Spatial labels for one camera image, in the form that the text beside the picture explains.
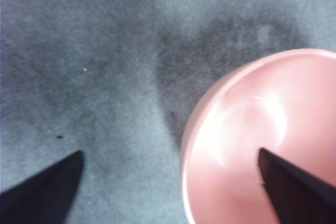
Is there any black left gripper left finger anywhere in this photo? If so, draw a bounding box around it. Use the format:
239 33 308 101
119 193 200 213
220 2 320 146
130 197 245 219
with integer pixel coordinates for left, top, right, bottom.
0 150 85 224

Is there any red ribbed bowl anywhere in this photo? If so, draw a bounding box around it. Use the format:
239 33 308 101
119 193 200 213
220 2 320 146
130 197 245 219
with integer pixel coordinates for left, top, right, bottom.
180 48 336 224

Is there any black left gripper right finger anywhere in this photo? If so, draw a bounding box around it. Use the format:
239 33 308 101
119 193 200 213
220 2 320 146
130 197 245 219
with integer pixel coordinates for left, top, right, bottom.
258 147 336 224

